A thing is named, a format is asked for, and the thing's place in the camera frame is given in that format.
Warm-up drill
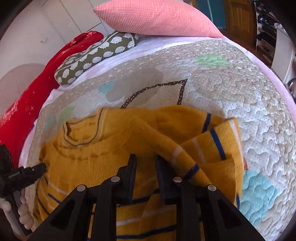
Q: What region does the person's left hand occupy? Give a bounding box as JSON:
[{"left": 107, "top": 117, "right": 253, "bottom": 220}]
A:
[{"left": 18, "top": 194, "right": 35, "bottom": 230}]

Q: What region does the green sheep-print pillow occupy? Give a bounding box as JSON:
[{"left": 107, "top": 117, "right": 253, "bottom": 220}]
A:
[{"left": 54, "top": 31, "right": 139, "bottom": 86}]

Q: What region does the glossy white wardrobe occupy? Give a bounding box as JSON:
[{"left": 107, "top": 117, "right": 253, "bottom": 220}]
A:
[{"left": 52, "top": 0, "right": 116, "bottom": 35}]

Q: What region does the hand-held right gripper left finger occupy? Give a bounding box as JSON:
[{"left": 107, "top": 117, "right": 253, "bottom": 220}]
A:
[{"left": 30, "top": 154, "right": 137, "bottom": 241}]

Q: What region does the pink pillow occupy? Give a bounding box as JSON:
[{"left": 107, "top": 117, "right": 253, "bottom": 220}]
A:
[{"left": 93, "top": 0, "right": 224, "bottom": 39}]

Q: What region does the patchwork quilt with hearts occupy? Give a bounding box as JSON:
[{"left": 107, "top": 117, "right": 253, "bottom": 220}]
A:
[{"left": 23, "top": 38, "right": 296, "bottom": 241}]

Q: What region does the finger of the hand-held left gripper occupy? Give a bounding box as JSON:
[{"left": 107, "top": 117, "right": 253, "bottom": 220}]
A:
[{"left": 22, "top": 163, "right": 48, "bottom": 184}]

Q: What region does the wooden door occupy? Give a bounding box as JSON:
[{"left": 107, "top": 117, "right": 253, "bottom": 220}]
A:
[{"left": 225, "top": 0, "right": 258, "bottom": 36}]

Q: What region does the teal door screen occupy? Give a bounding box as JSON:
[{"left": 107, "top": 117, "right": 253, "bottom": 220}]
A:
[{"left": 191, "top": 0, "right": 226, "bottom": 29}]

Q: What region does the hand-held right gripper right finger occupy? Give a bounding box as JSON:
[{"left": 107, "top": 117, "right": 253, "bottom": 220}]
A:
[{"left": 156, "top": 155, "right": 267, "bottom": 241}]

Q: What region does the yellow striped knit sweater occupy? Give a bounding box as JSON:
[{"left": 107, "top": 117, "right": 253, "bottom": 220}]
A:
[{"left": 33, "top": 106, "right": 245, "bottom": 241}]

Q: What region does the white television cabinet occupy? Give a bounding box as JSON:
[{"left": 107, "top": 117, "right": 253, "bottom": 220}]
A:
[{"left": 270, "top": 30, "right": 296, "bottom": 93}]

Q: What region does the cluttered clothes shelf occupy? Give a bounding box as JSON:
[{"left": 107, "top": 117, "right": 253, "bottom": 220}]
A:
[{"left": 254, "top": 0, "right": 281, "bottom": 63}]

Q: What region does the pale round headboard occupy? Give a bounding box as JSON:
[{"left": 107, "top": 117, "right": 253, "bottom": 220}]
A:
[{"left": 0, "top": 63, "right": 48, "bottom": 117}]

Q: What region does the red blanket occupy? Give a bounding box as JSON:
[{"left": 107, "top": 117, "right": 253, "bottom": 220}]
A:
[{"left": 0, "top": 31, "right": 104, "bottom": 163}]

